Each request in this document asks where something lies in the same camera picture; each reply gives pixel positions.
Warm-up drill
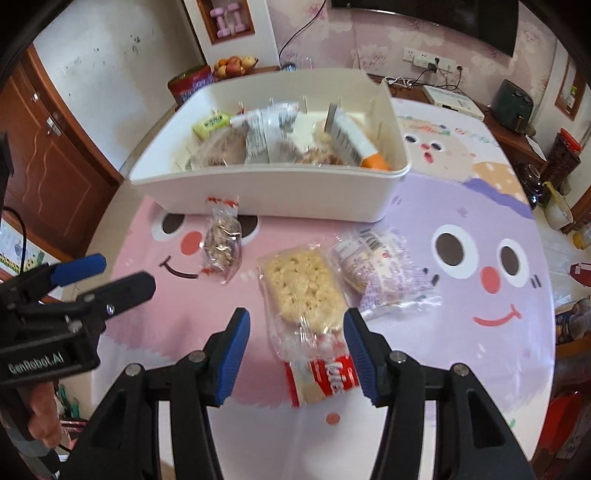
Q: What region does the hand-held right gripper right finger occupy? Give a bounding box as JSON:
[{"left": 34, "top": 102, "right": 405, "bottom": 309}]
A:
[{"left": 344, "top": 308, "right": 537, "bottom": 480}]

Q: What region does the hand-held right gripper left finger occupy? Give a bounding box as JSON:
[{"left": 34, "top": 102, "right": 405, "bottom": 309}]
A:
[{"left": 60, "top": 307, "right": 251, "bottom": 480}]

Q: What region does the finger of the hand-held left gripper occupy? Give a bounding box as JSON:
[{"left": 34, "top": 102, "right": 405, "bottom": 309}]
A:
[
  {"left": 73, "top": 272, "right": 157, "bottom": 339},
  {"left": 18, "top": 253, "right": 107, "bottom": 306}
]

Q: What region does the white plastic storage box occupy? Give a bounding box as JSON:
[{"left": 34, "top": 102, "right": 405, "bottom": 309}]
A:
[{"left": 128, "top": 68, "right": 411, "bottom": 223}]

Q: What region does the grey white snack packet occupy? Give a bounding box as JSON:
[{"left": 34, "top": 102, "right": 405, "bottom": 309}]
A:
[{"left": 231, "top": 102, "right": 301, "bottom": 165}]

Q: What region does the orange white oat packet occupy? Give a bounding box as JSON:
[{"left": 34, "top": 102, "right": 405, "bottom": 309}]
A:
[{"left": 325, "top": 103, "right": 393, "bottom": 172}]

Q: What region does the person's left hand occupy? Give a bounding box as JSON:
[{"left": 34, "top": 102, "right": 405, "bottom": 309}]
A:
[{"left": 28, "top": 383, "right": 64, "bottom": 450}]

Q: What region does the purple print white packet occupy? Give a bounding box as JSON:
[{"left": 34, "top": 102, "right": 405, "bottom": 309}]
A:
[{"left": 328, "top": 228, "right": 443, "bottom": 322}]

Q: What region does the clear nut bar packet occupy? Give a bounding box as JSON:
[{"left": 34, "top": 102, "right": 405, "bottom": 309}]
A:
[{"left": 199, "top": 196, "right": 243, "bottom": 285}]

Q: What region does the brown wooden door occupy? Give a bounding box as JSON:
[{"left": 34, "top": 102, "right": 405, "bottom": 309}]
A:
[{"left": 0, "top": 44, "right": 119, "bottom": 273}]

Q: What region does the clear bread packet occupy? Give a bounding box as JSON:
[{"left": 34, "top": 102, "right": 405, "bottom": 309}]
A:
[{"left": 185, "top": 124, "right": 248, "bottom": 171}]

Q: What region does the printed cartoon tablecloth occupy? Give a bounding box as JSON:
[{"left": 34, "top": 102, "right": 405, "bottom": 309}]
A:
[{"left": 91, "top": 95, "right": 555, "bottom": 480}]

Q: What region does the green yellow snack packet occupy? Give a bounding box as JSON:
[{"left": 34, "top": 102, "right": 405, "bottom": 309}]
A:
[{"left": 191, "top": 112, "right": 234, "bottom": 142}]

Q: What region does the dark nut bar packet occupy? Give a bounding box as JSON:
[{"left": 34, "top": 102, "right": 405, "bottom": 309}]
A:
[{"left": 277, "top": 141, "right": 348, "bottom": 166}]

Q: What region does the red printed tin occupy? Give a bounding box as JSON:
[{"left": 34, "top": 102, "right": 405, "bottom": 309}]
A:
[{"left": 167, "top": 65, "right": 214, "bottom": 107}]

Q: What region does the dark round vase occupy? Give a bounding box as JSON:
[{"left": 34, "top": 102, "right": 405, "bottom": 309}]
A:
[{"left": 512, "top": 161, "right": 542, "bottom": 211}]

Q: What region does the white jug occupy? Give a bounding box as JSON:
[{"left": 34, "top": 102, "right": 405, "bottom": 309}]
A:
[{"left": 542, "top": 182, "right": 576, "bottom": 231}]

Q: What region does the fruit bowl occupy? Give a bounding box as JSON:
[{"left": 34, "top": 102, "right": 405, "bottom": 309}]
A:
[{"left": 211, "top": 55, "right": 260, "bottom": 79}]

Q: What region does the wooden television cabinet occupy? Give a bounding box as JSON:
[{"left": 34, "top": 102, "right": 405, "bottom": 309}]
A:
[{"left": 369, "top": 73, "right": 551, "bottom": 177}]

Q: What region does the white set-top box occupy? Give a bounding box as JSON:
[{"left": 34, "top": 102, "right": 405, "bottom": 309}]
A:
[{"left": 422, "top": 85, "right": 486, "bottom": 122}]

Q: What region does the dark red patterned canister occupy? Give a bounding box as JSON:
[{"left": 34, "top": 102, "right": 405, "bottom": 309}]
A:
[{"left": 542, "top": 128, "right": 582, "bottom": 195}]

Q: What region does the pink dumbbell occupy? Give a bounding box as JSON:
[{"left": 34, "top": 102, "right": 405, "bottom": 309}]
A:
[
  {"left": 226, "top": 2, "right": 245, "bottom": 33},
  {"left": 210, "top": 4, "right": 232, "bottom": 36}
]

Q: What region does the dark green air fryer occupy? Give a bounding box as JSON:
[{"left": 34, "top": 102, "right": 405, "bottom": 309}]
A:
[{"left": 491, "top": 79, "right": 533, "bottom": 135}]

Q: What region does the wooden framed wall niche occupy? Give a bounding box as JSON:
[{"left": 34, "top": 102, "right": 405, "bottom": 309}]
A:
[
  {"left": 196, "top": 0, "right": 256, "bottom": 46},
  {"left": 554, "top": 60, "right": 587, "bottom": 122}
]

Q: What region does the black cable on cabinet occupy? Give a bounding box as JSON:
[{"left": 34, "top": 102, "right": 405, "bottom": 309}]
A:
[{"left": 416, "top": 55, "right": 463, "bottom": 91}]

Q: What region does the white wall power outlet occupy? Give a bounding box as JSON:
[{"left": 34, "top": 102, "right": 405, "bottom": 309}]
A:
[{"left": 403, "top": 46, "right": 465, "bottom": 75}]

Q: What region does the black cable on wall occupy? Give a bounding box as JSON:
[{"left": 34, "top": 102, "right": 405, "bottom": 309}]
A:
[{"left": 278, "top": 0, "right": 331, "bottom": 66}]

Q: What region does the black wall television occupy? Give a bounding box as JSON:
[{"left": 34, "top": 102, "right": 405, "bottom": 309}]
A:
[{"left": 330, "top": 0, "right": 517, "bottom": 59}]

